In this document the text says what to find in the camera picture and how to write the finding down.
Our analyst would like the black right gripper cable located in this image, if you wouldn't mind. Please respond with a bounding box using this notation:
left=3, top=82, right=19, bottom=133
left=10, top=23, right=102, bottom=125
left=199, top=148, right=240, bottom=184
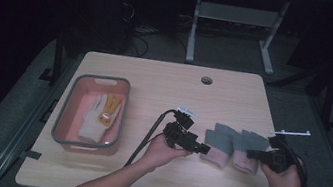
left=272, top=138, right=315, bottom=187

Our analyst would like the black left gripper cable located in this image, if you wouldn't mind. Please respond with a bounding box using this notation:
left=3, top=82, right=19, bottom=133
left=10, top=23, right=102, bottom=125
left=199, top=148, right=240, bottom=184
left=124, top=103, right=180, bottom=175

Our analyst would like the person's left hand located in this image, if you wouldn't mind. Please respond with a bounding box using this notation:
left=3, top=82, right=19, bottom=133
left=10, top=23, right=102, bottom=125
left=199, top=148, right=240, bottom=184
left=138, top=132, right=196, bottom=178

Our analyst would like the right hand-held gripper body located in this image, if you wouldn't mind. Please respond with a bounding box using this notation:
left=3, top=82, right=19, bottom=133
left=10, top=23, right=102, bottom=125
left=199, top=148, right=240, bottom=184
left=263, top=124, right=312, bottom=178

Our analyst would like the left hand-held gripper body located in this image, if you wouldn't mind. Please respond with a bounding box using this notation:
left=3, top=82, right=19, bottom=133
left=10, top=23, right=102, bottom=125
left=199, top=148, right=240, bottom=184
left=160, top=104, right=204, bottom=153

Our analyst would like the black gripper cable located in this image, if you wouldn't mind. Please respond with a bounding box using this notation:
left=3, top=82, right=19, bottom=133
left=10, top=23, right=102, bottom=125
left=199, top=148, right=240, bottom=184
left=124, top=103, right=180, bottom=175
left=272, top=138, right=315, bottom=187

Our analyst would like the grey table cable grommet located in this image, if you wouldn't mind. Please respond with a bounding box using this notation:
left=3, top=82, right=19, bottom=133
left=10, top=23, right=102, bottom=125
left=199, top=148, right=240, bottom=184
left=199, top=75, right=215, bottom=87

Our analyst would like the tangle of floor cables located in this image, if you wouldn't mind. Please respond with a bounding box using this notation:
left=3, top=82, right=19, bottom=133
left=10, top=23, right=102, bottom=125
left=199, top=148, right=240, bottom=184
left=111, top=0, right=165, bottom=60

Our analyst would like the pink plastic bin grey rim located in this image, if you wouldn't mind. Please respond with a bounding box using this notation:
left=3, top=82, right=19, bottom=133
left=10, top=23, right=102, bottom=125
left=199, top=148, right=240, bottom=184
left=48, top=68, right=133, bottom=160

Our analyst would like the white metal desk frame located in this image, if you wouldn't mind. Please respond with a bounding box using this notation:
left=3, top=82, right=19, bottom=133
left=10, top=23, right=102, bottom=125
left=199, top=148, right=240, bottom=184
left=184, top=0, right=286, bottom=77

